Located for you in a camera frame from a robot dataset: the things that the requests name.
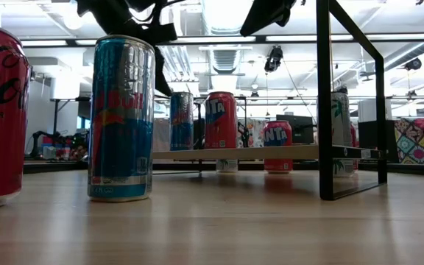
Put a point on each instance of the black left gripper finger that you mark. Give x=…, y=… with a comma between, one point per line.
x=162, y=70

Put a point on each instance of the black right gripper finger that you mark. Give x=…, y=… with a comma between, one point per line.
x=267, y=14

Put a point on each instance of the blue silver Red Bull can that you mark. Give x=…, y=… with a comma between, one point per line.
x=121, y=129
x=181, y=121

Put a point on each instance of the orange Fanta soda can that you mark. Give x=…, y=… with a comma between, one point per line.
x=278, y=134
x=221, y=121

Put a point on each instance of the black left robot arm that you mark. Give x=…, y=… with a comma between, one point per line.
x=105, y=13

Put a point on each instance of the black background robot arm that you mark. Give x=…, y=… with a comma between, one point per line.
x=37, y=141

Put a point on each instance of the black overhead beam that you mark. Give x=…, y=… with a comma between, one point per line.
x=260, y=38

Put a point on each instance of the white shirt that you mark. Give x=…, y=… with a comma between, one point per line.
x=161, y=136

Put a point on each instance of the black background gripper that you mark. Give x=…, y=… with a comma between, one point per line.
x=243, y=136

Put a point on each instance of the black monitor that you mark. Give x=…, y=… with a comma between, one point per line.
x=302, y=129

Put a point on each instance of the black ceiling fixture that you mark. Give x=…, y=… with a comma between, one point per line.
x=413, y=64

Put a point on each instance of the black cabinet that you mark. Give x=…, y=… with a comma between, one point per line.
x=368, y=136

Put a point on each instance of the colourful patterned cloth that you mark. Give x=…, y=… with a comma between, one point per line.
x=418, y=141

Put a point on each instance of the black hanging camera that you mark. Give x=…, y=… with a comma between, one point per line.
x=272, y=60

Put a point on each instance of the black aluminium rig frame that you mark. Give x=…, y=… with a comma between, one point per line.
x=57, y=167

